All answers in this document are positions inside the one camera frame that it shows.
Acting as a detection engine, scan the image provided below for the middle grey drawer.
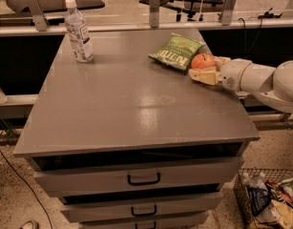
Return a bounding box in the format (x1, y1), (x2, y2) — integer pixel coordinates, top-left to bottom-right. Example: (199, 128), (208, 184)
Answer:
(61, 192), (222, 223)

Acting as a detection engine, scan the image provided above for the yellow snack bag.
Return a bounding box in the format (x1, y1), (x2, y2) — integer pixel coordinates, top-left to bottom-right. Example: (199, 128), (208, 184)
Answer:
(256, 200), (293, 229)

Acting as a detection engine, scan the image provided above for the red apple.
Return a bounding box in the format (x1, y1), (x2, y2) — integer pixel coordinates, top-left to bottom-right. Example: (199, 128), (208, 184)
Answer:
(191, 53), (216, 69)

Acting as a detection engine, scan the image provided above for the wire basket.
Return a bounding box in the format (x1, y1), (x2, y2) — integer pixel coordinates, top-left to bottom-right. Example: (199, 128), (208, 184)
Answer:
(234, 168), (293, 229)

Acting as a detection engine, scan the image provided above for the bottom grey drawer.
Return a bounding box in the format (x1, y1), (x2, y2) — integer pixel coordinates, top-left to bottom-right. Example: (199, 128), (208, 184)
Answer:
(78, 211), (208, 229)

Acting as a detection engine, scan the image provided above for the green jalapeno chip bag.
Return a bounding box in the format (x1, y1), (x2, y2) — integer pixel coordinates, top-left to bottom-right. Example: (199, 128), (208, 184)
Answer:
(148, 33), (204, 72)

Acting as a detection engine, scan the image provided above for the metal railing post right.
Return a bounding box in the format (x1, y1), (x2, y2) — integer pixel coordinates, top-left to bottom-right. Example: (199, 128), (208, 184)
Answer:
(220, 0), (237, 26)

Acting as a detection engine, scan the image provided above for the metal railing post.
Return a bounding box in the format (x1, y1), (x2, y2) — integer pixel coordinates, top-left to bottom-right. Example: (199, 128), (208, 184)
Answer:
(26, 0), (49, 31)
(149, 0), (159, 28)
(220, 0), (237, 26)

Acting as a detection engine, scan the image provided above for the grey drawer cabinet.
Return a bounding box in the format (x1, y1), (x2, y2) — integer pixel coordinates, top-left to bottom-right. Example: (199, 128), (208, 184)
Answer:
(12, 28), (261, 229)

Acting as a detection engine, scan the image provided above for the grey drawer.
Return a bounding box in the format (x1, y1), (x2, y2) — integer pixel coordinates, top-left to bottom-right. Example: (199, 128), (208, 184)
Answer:
(61, 192), (222, 223)
(78, 211), (208, 229)
(34, 156), (243, 198)

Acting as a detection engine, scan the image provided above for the clear plastic water bottle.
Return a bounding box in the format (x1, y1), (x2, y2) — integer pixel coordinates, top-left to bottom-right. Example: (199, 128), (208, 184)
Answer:
(65, 0), (93, 62)

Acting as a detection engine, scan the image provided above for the blue snack bag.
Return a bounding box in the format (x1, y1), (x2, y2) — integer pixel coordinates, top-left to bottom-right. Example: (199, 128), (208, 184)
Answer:
(247, 179), (271, 216)

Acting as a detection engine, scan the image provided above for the black floor cable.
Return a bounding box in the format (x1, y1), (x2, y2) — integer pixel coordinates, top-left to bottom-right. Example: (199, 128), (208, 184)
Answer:
(0, 136), (54, 229)

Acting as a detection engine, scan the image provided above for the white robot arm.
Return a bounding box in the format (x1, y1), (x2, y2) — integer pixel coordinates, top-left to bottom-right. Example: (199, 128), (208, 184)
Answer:
(189, 58), (293, 114)

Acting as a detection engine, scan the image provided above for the metal railing post left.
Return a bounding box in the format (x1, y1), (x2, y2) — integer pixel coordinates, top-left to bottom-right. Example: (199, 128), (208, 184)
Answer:
(26, 0), (49, 31)

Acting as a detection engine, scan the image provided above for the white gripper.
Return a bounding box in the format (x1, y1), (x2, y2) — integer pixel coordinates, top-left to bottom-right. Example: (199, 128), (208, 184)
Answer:
(189, 56), (251, 92)

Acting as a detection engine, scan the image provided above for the top grey drawer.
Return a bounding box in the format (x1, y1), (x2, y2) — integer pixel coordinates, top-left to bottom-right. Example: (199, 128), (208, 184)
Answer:
(34, 156), (243, 198)

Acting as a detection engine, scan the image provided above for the metal railing post middle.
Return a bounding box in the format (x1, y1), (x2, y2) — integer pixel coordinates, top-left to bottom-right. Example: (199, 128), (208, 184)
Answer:
(149, 0), (159, 28)

